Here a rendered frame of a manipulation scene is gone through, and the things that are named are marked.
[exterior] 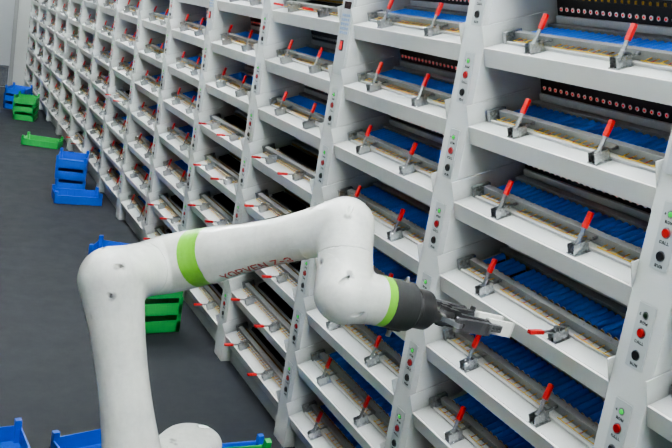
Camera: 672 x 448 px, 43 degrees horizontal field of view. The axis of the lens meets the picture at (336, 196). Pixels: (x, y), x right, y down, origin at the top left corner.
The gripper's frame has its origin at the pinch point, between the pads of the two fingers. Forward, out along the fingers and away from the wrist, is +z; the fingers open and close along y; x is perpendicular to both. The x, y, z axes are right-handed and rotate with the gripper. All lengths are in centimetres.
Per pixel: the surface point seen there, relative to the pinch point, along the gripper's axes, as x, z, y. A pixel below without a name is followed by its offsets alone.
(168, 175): -37, 23, -303
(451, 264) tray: 1.6, 18.1, -42.8
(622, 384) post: -0.8, 15.9, 20.7
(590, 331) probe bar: 3.8, 20.8, 4.5
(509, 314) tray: -1.1, 16.8, -15.3
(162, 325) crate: -87, 13, -214
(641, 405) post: -2.3, 16.2, 25.9
